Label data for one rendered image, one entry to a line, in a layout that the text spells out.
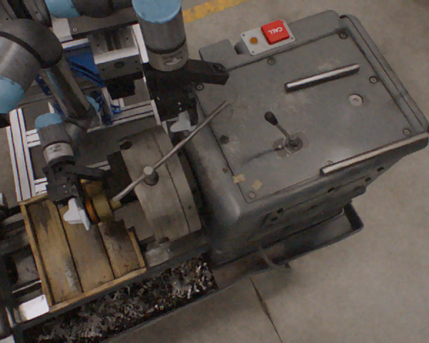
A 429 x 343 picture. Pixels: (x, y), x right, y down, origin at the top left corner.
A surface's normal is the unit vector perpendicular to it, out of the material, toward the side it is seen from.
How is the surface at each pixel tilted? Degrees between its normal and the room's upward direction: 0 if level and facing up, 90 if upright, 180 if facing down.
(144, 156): 11
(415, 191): 0
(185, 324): 0
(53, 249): 0
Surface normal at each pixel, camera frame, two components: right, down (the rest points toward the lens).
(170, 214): 0.31, 0.43
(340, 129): 0.02, -0.35
